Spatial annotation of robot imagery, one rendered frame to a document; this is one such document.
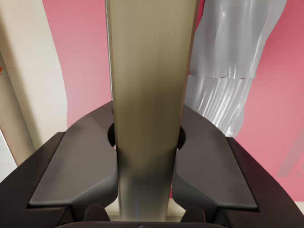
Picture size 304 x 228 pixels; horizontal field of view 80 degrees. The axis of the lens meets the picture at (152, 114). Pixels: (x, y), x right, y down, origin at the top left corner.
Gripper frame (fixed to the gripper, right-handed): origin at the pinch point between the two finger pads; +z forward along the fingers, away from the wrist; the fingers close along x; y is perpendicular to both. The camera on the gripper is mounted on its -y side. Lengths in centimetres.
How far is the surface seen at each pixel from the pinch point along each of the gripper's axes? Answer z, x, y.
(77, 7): 6.9, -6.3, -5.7
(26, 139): 6.2, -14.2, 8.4
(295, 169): 7.0, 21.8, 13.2
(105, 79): 7.0, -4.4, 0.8
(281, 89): 7.0, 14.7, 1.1
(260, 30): 6.3, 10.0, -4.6
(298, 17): 7.0, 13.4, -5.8
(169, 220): 6.4, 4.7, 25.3
